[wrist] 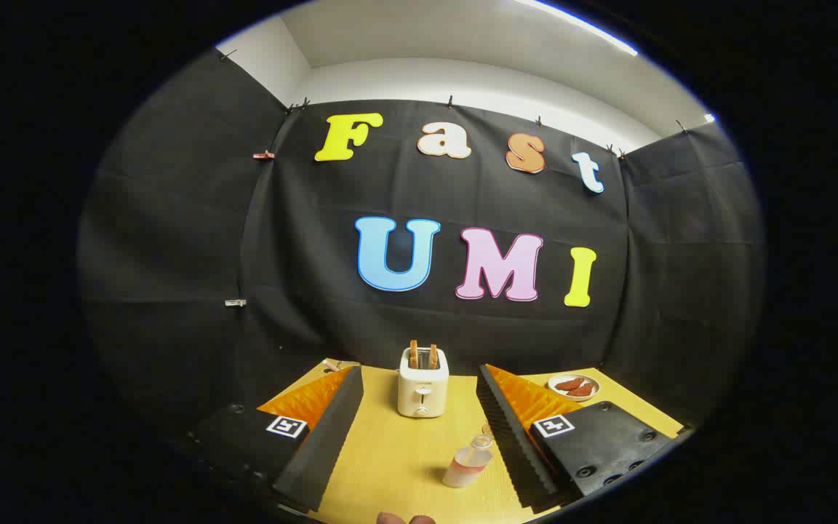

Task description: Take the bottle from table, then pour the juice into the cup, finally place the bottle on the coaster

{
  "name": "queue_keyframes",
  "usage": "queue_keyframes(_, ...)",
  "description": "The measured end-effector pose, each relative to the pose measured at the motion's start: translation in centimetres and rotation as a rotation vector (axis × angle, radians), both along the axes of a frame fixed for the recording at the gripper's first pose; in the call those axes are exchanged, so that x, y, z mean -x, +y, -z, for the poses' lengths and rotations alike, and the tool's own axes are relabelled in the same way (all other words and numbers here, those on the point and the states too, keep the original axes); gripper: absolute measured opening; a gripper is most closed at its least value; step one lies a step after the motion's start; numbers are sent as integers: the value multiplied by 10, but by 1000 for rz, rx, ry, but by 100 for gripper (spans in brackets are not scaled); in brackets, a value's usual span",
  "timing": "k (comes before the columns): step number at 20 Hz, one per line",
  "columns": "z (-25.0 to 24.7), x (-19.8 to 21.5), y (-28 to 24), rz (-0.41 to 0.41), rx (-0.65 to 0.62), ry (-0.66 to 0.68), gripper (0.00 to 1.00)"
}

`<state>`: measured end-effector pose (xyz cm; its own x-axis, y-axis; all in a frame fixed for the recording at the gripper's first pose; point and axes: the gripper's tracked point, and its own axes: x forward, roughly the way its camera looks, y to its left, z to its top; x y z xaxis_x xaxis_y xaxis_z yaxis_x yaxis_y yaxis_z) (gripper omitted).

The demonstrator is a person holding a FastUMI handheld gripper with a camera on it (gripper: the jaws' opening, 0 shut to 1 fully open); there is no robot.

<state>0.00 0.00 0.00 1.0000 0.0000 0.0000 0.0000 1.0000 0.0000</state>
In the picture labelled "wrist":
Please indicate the small white plate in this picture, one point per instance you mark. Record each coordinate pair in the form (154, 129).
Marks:
(557, 393)

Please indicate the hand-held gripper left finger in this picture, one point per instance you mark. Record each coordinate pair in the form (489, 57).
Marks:
(328, 429)

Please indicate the red sausage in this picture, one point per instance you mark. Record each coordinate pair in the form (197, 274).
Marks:
(583, 390)
(570, 383)

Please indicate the black backdrop cloth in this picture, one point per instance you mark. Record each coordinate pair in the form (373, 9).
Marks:
(317, 327)

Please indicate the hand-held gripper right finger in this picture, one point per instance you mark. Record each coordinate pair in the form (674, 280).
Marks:
(510, 429)

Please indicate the toast slice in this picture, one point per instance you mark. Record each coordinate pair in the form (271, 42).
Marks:
(413, 354)
(433, 356)

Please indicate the wooden table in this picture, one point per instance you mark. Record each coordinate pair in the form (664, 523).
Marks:
(404, 451)

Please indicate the copper clip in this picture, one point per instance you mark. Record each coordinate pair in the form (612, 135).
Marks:
(264, 154)

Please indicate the white toaster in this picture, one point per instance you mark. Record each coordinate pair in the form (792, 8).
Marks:
(423, 393)

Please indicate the pink stick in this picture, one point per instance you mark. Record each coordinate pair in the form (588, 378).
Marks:
(329, 365)

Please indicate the clear juice bottle red label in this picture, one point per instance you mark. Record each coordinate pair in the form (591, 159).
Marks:
(466, 466)

